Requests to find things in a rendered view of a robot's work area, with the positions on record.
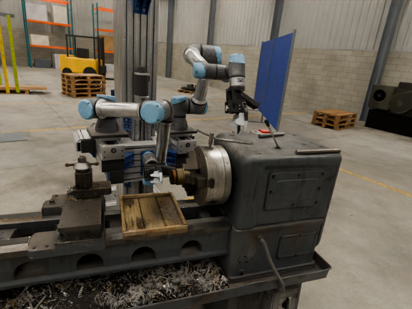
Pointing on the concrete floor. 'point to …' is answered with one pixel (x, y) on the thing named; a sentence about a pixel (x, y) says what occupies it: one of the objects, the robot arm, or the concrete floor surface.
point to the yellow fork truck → (65, 64)
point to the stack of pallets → (83, 84)
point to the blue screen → (273, 77)
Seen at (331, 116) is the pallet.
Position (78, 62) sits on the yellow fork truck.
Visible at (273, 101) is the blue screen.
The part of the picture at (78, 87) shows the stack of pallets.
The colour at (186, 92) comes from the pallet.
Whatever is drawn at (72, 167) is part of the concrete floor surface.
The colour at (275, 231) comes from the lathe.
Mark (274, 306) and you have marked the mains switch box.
